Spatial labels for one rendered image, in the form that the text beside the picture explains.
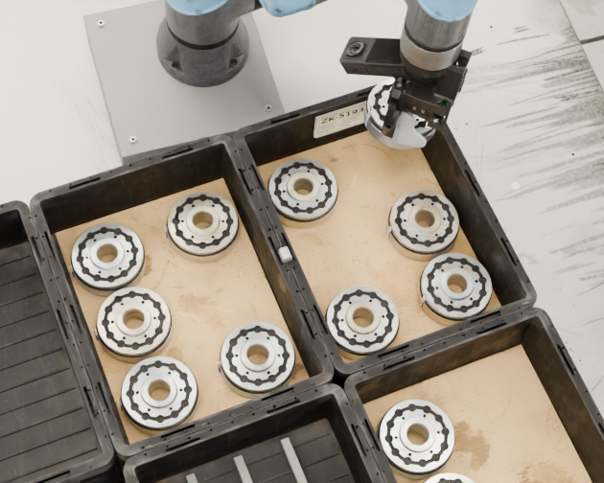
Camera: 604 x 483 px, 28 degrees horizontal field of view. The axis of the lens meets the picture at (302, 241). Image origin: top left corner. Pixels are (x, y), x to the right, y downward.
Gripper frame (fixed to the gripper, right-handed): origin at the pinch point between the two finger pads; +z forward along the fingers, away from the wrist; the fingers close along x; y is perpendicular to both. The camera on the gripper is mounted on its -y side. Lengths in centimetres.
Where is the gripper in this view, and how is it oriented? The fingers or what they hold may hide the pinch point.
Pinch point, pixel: (392, 126)
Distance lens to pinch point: 167.2
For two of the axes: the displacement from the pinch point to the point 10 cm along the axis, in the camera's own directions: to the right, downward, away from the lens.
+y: 9.2, 3.8, -1.2
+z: -0.6, 4.3, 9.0
